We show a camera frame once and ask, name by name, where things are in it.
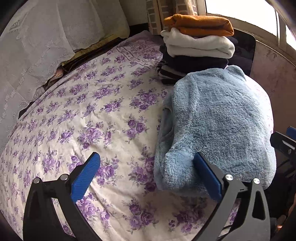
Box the blue fleece baby jacket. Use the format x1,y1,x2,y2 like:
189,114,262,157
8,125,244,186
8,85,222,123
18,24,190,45
154,65,276,196

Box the purple floral bed sheet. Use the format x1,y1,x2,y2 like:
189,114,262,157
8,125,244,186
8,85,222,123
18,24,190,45
1,31,215,240

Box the dark folded garments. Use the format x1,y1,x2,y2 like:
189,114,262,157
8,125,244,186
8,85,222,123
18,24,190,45
159,44,228,74

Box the stacked bedding under lace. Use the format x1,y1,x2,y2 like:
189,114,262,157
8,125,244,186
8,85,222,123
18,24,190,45
18,34,125,119

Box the striped folded garment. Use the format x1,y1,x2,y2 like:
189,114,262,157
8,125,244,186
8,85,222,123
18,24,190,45
156,60,186,85

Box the white folded garment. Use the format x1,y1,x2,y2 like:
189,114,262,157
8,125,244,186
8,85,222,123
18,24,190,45
161,28,235,59

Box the orange folded garment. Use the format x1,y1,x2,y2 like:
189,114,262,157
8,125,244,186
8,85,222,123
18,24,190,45
164,14,234,37

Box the white lace cover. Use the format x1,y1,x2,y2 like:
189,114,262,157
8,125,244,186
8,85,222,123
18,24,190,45
1,1,130,148

